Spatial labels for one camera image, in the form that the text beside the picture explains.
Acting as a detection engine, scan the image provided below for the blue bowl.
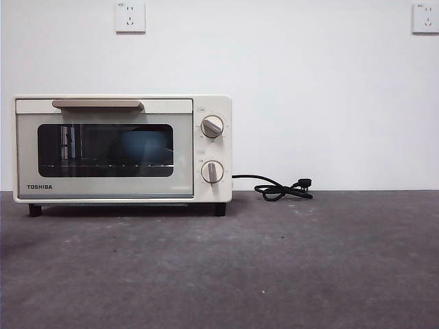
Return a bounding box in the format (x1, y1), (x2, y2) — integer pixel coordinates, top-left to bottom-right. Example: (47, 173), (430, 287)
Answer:
(118, 130), (169, 165)

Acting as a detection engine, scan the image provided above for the white wall socket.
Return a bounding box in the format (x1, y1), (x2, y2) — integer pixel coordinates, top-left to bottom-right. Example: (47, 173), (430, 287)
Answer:
(412, 2), (439, 35)
(115, 2), (147, 34)

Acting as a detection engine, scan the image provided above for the cream Toshiba toaster oven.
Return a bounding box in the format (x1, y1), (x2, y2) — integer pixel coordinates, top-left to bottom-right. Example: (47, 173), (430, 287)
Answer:
(12, 94), (233, 217)

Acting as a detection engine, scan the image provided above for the metal wire oven rack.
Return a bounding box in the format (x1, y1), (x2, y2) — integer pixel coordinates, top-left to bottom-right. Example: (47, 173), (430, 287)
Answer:
(46, 163), (173, 169)

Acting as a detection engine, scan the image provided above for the cream oven knob upright pointer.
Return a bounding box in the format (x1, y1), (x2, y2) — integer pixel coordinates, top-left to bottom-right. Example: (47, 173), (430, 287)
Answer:
(200, 160), (225, 188)

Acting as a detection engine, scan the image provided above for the black oven power cable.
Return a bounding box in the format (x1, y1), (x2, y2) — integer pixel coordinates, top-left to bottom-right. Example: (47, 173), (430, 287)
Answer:
(232, 173), (315, 202)

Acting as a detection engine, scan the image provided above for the cream oven knob slanted pointer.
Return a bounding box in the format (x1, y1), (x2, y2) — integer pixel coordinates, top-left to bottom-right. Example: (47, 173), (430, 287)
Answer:
(200, 115), (226, 140)

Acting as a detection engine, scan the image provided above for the oven door with beige handle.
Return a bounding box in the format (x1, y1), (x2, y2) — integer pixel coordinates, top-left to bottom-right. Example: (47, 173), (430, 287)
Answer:
(15, 98), (195, 200)

